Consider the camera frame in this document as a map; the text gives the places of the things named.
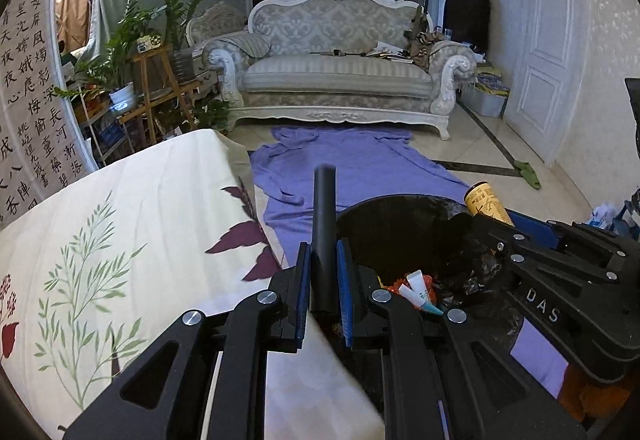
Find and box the long black tube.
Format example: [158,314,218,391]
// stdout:
[311,164,337,322]

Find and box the purple cloth on floor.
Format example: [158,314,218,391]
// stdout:
[249,124,571,401]

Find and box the black lined trash bin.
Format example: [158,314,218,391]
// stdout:
[331,193,526,421]

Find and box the white panel door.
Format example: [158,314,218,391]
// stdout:
[506,0,589,165]

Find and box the orange foam net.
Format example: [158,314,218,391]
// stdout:
[385,275,437,304]

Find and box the wooden plant stand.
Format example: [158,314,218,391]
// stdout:
[117,44,200,148]

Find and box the storage box with items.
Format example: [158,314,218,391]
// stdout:
[460,63,510,117]

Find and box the green rag on floor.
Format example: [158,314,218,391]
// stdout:
[513,161,541,190]

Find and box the calligraphy folding screen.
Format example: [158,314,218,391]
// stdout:
[0,0,96,227]

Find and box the potted plant white pot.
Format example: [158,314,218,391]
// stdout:
[53,0,165,115]

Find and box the ornate white sofa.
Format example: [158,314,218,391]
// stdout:
[202,0,476,139]

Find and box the metal shelf rack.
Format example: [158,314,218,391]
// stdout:
[72,94,134,168]

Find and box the white toothpaste tube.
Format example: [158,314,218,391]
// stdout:
[397,270,444,316]

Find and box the yellow label dark bottle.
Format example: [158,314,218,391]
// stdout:
[464,181,514,227]

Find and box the tall green plant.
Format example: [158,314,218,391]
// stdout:
[163,0,203,50]

